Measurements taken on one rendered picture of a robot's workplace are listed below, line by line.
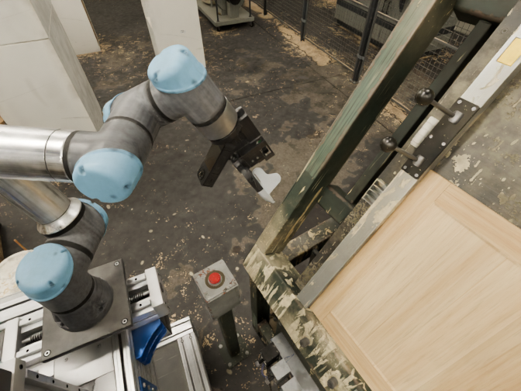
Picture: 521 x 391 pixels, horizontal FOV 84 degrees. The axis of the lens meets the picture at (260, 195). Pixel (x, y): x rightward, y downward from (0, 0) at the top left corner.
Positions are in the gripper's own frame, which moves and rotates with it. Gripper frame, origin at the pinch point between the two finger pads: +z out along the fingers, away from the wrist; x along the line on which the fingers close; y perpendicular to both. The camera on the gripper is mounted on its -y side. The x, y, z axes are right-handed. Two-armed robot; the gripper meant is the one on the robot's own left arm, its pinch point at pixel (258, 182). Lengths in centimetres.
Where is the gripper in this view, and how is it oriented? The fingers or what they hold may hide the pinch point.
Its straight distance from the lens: 70.2
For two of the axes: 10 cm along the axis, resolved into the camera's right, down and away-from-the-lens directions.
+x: -3.9, -6.9, 6.0
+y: 8.1, -5.7, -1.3
